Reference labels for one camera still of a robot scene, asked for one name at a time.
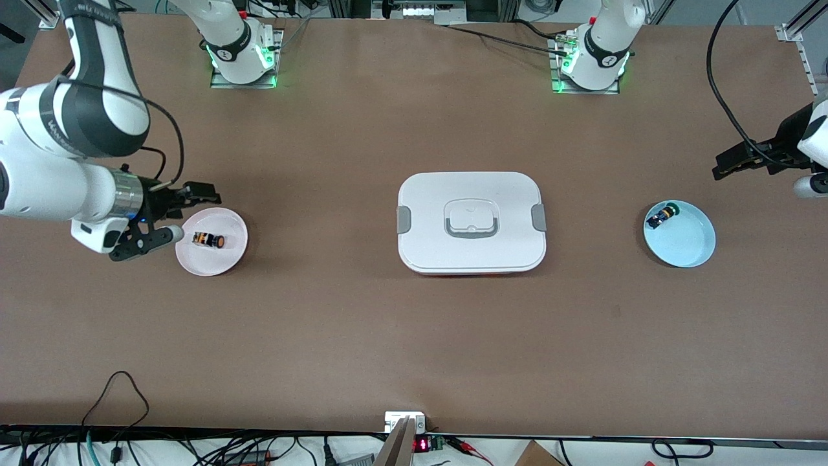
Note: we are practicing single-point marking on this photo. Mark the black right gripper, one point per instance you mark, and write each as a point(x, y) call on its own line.
point(156, 199)

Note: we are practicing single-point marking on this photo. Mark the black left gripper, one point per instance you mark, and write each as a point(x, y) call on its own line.
point(778, 145)

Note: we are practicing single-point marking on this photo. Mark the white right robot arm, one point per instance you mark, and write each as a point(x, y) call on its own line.
point(39, 188)

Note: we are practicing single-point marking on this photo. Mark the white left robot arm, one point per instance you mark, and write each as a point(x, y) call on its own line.
point(601, 52)

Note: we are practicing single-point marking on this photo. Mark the pink round plate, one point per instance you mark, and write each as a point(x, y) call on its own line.
point(223, 259)

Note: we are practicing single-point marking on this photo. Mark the light blue round plate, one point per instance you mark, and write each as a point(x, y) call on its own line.
point(686, 243)

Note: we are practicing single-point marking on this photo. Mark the aluminium corner profile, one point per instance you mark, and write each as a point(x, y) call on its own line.
point(45, 14)
point(799, 22)

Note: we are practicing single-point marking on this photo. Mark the white lidded storage box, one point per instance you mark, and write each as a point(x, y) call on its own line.
point(427, 194)

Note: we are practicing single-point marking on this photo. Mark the grey aluminium bar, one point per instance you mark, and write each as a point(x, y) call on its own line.
point(398, 450)

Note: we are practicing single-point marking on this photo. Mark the red digit display module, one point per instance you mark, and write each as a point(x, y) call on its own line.
point(424, 444)

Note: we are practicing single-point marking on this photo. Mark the brown cardboard box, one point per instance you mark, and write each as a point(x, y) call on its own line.
point(537, 456)

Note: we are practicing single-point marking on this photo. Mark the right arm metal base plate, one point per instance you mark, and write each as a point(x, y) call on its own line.
point(275, 74)

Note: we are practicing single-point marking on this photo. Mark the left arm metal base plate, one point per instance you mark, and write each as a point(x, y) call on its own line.
point(557, 81)

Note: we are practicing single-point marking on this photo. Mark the white metal bracket plate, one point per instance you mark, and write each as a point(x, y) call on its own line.
point(394, 419)

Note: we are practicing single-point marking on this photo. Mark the aluminium frame with equipment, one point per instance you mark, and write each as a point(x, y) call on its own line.
point(420, 10)

